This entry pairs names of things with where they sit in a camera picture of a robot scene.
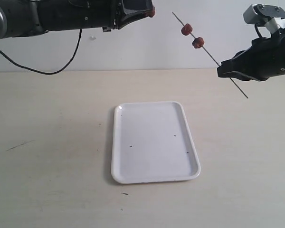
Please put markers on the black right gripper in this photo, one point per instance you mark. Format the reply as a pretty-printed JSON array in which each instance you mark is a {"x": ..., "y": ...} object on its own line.
[{"x": 256, "y": 63}]

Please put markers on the thin metal skewer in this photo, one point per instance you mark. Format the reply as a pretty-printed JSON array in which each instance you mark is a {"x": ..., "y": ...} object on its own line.
[{"x": 203, "y": 48}]

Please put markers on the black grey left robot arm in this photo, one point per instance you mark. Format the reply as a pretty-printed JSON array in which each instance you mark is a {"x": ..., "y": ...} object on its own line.
[{"x": 27, "y": 18}]

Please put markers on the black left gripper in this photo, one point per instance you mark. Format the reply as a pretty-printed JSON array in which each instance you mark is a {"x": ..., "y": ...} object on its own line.
[{"x": 124, "y": 12}]

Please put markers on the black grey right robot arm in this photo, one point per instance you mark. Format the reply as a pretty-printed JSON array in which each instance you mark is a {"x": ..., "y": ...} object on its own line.
[{"x": 280, "y": 55}]

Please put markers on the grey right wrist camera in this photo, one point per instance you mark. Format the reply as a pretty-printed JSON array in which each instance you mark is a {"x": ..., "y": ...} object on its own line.
[{"x": 268, "y": 16}]

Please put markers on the white plastic tray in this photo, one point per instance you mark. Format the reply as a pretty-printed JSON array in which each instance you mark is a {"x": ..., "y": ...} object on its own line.
[{"x": 152, "y": 143}]

